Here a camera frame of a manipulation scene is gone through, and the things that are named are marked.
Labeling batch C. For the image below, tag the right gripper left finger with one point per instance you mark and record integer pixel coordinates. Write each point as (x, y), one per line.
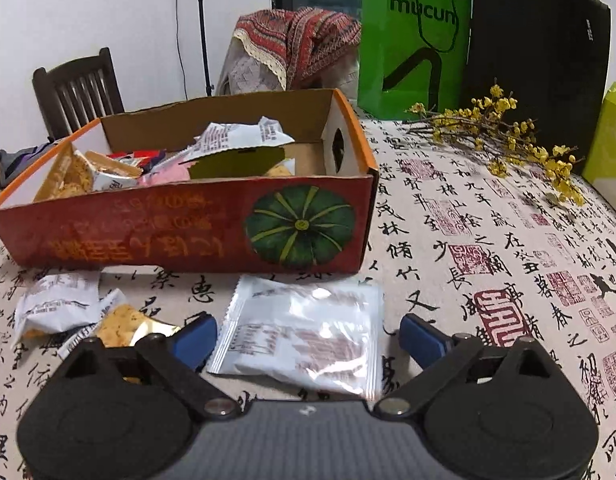
(125, 412)

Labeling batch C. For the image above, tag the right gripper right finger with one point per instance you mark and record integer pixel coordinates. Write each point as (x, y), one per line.
(489, 412)

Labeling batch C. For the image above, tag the white silver snack packet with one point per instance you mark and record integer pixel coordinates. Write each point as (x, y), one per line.
(319, 336)

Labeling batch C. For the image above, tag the pumpkin seed oat crisp packet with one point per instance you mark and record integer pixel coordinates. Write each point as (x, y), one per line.
(74, 173)

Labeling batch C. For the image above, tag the white orange snack packet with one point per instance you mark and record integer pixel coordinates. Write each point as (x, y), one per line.
(70, 303)

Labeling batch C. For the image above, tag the calligraphy print tablecloth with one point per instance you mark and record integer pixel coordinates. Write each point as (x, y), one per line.
(466, 251)

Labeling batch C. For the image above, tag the pink snack packet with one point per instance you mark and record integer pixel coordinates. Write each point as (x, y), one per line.
(171, 170)

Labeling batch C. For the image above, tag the red cardboard snack box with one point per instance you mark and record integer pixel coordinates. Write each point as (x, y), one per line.
(318, 219)

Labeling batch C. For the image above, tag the grey purple pouch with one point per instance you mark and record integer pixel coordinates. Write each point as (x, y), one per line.
(13, 164)

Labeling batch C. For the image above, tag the green snack packet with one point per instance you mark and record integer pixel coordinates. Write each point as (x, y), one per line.
(242, 163)

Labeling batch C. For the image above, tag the yellow dried flower branch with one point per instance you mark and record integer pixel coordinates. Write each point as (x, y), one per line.
(482, 128)

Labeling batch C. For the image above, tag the dark wooden chair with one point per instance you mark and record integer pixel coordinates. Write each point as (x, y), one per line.
(73, 94)

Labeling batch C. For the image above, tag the studio light on stand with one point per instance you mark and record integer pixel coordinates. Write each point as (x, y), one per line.
(204, 48)

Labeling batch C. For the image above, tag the black paper bag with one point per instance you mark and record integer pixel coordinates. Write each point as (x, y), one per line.
(551, 56)

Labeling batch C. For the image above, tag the green mucun paper bag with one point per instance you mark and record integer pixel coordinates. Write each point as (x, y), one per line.
(412, 51)

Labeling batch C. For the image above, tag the chair with red patterned cloth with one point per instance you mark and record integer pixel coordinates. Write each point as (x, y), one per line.
(283, 50)

